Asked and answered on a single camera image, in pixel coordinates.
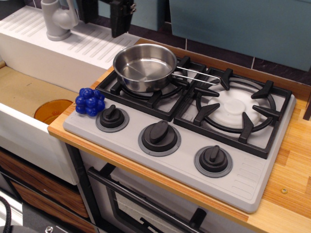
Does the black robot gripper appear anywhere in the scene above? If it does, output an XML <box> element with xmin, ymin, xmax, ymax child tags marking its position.
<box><xmin>78</xmin><ymin>0</ymin><xmax>135</xmax><ymax>38</ymax></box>

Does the teal cabinet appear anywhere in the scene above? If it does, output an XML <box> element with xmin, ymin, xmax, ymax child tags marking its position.
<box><xmin>72</xmin><ymin>0</ymin><xmax>168</xmax><ymax>32</ymax></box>
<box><xmin>170</xmin><ymin>0</ymin><xmax>311</xmax><ymax>71</ymax></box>

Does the white right burner plate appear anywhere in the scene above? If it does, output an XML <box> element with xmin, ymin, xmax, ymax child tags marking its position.
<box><xmin>201</xmin><ymin>87</ymin><xmax>270</xmax><ymax>129</ymax></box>

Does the grey toy stove top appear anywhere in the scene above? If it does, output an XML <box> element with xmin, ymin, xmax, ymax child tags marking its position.
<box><xmin>62</xmin><ymin>45</ymin><xmax>296</xmax><ymax>214</ymax></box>

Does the stainless steel pan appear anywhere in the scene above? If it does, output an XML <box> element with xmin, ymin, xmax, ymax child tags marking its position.
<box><xmin>113</xmin><ymin>44</ymin><xmax>221</xmax><ymax>93</ymax></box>

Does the black left stove knob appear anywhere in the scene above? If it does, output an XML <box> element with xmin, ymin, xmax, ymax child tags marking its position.
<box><xmin>96</xmin><ymin>104</ymin><xmax>130</xmax><ymax>133</ymax></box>

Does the black stove knob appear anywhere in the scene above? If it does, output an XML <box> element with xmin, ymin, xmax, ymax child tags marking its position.
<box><xmin>194</xmin><ymin>145</ymin><xmax>233</xmax><ymax>178</ymax></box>
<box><xmin>96</xmin><ymin>104</ymin><xmax>130</xmax><ymax>133</ymax></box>
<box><xmin>138</xmin><ymin>120</ymin><xmax>181</xmax><ymax>157</ymax></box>

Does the black right stove knob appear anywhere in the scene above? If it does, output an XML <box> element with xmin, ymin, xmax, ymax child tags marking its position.
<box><xmin>194</xmin><ymin>145</ymin><xmax>233</xmax><ymax>178</ymax></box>

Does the lower wooden drawer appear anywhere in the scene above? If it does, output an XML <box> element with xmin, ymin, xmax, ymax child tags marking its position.
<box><xmin>12</xmin><ymin>181</ymin><xmax>97</xmax><ymax>233</ymax></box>

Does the white toy sink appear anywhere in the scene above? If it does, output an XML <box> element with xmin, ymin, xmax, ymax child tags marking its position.
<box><xmin>0</xmin><ymin>6</ymin><xmax>138</xmax><ymax>185</ymax></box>

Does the wooden drawer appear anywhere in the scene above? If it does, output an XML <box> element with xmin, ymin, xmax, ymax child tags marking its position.
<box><xmin>0</xmin><ymin>148</ymin><xmax>88</xmax><ymax>217</ymax></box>
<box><xmin>12</xmin><ymin>181</ymin><xmax>97</xmax><ymax>233</ymax></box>

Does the black left burner grate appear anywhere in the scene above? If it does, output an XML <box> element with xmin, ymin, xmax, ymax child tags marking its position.
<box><xmin>96</xmin><ymin>71</ymin><xmax>195</xmax><ymax>121</ymax></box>

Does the teal cabinet left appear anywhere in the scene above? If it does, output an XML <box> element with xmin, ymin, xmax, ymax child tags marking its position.
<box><xmin>72</xmin><ymin>0</ymin><xmax>168</xmax><ymax>32</ymax></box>

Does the upper wooden drawer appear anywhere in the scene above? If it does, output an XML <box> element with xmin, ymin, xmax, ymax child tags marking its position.
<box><xmin>0</xmin><ymin>148</ymin><xmax>88</xmax><ymax>217</ymax></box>

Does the teal cabinet right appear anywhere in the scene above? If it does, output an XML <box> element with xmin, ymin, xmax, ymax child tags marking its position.
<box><xmin>170</xmin><ymin>0</ymin><xmax>311</xmax><ymax>71</ymax></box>

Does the oven door with handle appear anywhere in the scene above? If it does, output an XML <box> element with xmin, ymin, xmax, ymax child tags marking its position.
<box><xmin>80</xmin><ymin>151</ymin><xmax>250</xmax><ymax>233</ymax></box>

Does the black right burner grate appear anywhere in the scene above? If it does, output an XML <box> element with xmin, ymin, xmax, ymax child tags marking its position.
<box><xmin>174</xmin><ymin>68</ymin><xmax>295</xmax><ymax>159</ymax></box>

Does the grey toy faucet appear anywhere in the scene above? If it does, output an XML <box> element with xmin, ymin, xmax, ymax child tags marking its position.
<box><xmin>41</xmin><ymin>0</ymin><xmax>79</xmax><ymax>41</ymax></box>

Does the black middle stove knob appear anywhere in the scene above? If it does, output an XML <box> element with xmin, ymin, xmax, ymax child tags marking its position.
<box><xmin>138</xmin><ymin>120</ymin><xmax>181</xmax><ymax>157</ymax></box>

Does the blue toy blueberry cluster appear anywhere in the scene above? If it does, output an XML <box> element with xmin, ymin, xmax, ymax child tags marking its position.
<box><xmin>75</xmin><ymin>88</ymin><xmax>105</xmax><ymax>117</ymax></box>

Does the black braided cable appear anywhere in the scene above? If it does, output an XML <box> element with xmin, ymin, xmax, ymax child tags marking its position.
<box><xmin>0</xmin><ymin>197</ymin><xmax>13</xmax><ymax>233</ymax></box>

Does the black burner grate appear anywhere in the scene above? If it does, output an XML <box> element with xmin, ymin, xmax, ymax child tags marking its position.
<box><xmin>96</xmin><ymin>71</ymin><xmax>195</xmax><ymax>121</ymax></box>
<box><xmin>174</xmin><ymin>68</ymin><xmax>295</xmax><ymax>159</ymax></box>

